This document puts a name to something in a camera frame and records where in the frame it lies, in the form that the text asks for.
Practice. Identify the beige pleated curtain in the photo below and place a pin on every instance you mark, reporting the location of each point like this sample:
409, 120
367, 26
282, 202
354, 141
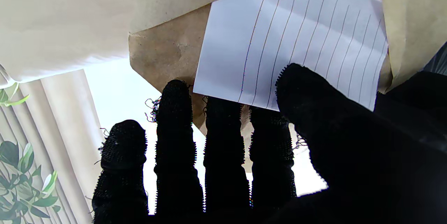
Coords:
63, 119

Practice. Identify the brown kraft paper envelope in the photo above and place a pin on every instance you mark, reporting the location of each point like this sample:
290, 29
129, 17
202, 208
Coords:
167, 49

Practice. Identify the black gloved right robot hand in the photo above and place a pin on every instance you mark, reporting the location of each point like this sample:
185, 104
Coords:
349, 168

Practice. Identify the green leafy house plant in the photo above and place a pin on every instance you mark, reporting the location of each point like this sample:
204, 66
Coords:
17, 182

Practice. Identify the white lined letter paper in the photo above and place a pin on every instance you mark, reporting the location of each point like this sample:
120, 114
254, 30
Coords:
297, 32

